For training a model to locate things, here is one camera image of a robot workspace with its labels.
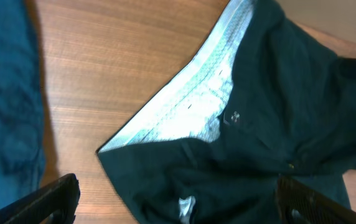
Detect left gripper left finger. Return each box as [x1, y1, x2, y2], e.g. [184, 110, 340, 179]
[0, 173, 80, 224]

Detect dark navy denim garment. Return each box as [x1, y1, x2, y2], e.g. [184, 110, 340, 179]
[0, 0, 45, 209]

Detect black shorts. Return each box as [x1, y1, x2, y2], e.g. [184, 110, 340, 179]
[100, 1, 356, 223]

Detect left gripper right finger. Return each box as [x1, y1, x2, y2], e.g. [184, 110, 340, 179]
[276, 177, 356, 224]

